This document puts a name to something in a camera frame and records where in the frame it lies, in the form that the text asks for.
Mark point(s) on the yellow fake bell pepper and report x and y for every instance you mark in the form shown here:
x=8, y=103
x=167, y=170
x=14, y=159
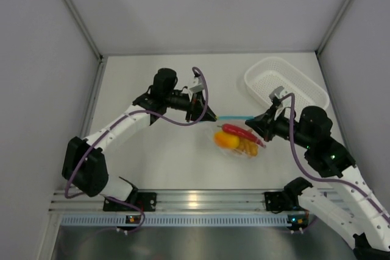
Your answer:
x=225, y=140

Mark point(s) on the aluminium mounting rail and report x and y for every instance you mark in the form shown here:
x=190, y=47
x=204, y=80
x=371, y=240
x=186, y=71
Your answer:
x=168, y=201

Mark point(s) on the white perforated plastic basket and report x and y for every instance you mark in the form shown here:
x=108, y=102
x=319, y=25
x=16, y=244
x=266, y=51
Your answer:
x=272, y=72

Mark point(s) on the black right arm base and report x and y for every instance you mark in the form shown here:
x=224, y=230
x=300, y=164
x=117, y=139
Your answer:
x=287, y=199

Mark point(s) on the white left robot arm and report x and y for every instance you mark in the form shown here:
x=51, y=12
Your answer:
x=86, y=159

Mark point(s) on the clear zip top bag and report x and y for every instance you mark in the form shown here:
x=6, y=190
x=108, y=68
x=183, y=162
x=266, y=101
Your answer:
x=213, y=127

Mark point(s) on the perforated cable duct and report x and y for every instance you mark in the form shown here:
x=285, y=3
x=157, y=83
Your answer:
x=181, y=220

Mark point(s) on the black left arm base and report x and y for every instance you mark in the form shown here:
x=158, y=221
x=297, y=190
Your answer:
x=145, y=201

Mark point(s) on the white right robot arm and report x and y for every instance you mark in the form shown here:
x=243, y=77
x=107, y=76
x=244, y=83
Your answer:
x=339, y=196

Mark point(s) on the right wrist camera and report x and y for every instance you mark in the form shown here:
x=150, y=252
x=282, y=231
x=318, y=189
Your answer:
x=278, y=93

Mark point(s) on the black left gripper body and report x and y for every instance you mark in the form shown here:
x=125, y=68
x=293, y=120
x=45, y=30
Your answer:
x=192, y=108

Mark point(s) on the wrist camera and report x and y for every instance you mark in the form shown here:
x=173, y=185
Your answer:
x=278, y=93
x=195, y=85

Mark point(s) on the tan fake ginger root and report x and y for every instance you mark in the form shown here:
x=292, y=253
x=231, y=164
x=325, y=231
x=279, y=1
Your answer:
x=247, y=148

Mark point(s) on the red fake chili pepper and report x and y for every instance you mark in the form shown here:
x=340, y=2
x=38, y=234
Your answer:
x=242, y=133

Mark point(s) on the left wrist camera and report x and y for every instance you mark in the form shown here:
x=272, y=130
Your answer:
x=195, y=85

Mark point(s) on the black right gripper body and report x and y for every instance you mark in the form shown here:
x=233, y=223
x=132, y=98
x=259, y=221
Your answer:
x=280, y=126

